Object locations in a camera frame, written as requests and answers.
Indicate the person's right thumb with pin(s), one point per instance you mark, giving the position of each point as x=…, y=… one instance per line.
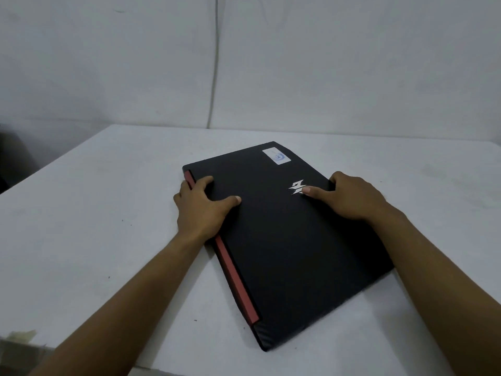
x=316, y=192

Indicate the person's left hand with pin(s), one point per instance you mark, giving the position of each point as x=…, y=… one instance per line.
x=197, y=215

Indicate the person's right forearm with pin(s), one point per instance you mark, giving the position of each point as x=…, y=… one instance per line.
x=438, y=293

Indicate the person's left thumb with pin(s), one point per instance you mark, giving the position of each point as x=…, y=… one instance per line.
x=229, y=202

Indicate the person's left forearm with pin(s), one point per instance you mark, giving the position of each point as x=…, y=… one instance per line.
x=129, y=309

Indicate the black laptop with red trim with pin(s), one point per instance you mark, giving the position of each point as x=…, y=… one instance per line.
x=281, y=246

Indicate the beige paper scrap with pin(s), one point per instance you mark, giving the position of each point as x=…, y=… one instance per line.
x=21, y=335

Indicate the person's right hand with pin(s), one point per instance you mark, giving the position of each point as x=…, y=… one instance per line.
x=354, y=199

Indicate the person's left middle finger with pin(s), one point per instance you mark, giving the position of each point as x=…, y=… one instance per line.
x=184, y=187

